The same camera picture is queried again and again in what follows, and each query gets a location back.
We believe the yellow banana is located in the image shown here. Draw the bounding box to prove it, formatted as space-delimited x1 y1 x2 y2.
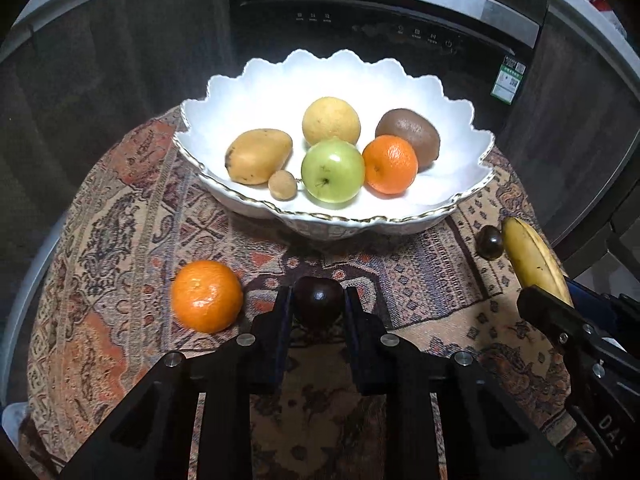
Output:
501 217 573 306

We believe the dark plum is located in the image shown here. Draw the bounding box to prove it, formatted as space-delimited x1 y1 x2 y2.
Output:
292 276 345 332
475 226 503 261

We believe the orange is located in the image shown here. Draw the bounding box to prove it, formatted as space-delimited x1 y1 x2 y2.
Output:
362 134 419 195

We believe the small tan longan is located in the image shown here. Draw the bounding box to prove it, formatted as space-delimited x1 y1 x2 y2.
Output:
268 170 297 202

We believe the patterned paisley tablecloth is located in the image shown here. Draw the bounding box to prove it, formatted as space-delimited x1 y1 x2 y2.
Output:
21 110 594 470

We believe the green energy label sticker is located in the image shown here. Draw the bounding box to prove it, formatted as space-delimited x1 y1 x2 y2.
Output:
490 55 526 105

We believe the brown kiwi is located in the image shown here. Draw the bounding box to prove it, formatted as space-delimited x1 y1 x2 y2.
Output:
375 108 440 170

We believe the green apple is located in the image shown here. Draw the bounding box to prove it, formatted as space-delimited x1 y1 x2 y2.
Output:
300 138 366 204

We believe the black built-in dishwasher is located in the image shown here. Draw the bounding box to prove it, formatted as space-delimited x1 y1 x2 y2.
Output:
229 0 541 133

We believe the yellow round pear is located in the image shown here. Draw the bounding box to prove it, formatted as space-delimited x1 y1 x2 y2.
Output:
302 96 361 145

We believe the white scalloped fruit bowl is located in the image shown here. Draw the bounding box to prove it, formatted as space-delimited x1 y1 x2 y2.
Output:
174 50 495 240

